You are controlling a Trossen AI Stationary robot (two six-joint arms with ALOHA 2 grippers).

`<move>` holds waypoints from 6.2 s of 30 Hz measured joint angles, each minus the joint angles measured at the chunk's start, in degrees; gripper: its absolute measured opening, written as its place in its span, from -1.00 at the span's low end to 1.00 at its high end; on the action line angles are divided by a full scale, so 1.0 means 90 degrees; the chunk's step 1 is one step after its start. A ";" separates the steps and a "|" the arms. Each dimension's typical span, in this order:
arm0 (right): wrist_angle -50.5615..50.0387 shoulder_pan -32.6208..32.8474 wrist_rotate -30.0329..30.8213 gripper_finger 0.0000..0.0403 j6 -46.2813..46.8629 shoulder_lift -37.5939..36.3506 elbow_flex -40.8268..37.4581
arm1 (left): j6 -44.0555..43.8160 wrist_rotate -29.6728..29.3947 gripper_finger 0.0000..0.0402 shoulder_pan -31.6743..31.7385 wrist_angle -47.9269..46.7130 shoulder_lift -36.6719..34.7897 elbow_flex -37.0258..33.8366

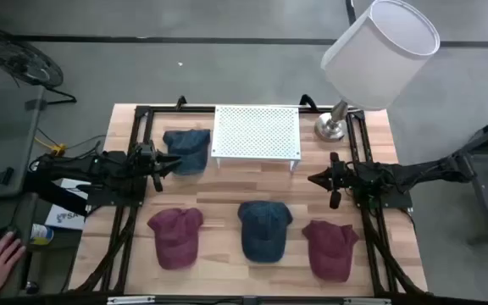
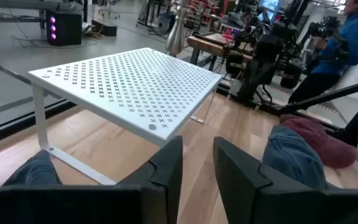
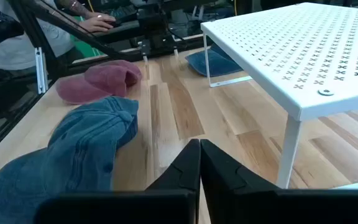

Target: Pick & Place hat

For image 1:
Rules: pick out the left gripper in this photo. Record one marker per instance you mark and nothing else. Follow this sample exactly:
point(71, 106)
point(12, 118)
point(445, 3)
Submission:
point(146, 163)

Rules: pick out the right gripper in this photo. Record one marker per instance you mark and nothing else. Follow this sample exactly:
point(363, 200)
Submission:
point(343, 178)

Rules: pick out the blue denim cap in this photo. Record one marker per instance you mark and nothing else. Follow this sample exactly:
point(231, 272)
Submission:
point(186, 150)
point(264, 233)

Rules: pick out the maroon cap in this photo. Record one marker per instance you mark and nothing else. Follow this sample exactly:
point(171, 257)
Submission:
point(331, 252)
point(175, 239)

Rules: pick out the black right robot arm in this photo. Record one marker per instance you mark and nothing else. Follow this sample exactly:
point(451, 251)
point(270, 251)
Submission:
point(409, 173)

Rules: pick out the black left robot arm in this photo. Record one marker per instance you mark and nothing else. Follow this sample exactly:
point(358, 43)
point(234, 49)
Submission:
point(79, 169)

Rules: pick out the white perforated metal shelf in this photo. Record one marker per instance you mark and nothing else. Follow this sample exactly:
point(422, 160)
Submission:
point(256, 132)

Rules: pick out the white cardboard box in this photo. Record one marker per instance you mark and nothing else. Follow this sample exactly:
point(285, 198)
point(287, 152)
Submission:
point(64, 216)

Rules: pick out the table lamp with white shade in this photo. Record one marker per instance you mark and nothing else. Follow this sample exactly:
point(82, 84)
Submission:
point(375, 59)

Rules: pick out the drink can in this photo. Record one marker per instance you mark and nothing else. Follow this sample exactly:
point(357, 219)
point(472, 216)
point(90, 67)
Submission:
point(40, 234)

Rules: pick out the grey side table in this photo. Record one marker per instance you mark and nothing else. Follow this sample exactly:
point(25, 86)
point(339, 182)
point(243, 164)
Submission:
point(2, 135)

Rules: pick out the black computer mouse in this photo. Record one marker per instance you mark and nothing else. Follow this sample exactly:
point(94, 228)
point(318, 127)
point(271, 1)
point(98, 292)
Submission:
point(9, 233)

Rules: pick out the black floor fan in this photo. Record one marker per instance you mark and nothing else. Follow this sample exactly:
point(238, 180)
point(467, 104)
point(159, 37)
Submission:
point(19, 59)

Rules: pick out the black aluminium table frame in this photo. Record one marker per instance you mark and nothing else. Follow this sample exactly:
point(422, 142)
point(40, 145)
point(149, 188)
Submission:
point(142, 127)

